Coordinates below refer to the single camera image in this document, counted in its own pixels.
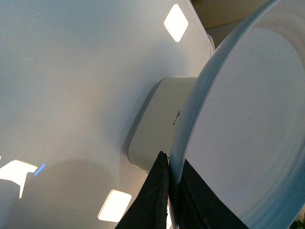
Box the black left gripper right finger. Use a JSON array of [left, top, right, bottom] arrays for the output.
[[178, 160, 248, 229]]

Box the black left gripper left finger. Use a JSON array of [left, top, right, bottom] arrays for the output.
[[116, 151, 169, 229]]

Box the light blue round plate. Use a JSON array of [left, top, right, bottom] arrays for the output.
[[170, 0, 305, 229]]

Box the silver white toaster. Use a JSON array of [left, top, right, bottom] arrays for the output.
[[125, 77, 197, 173]]

